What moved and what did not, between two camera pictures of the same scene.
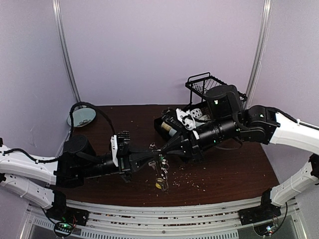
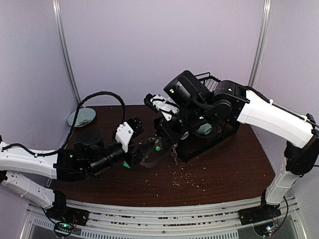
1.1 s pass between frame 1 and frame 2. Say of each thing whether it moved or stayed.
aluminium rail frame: stayed
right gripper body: moved
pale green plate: stayed
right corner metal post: stayed
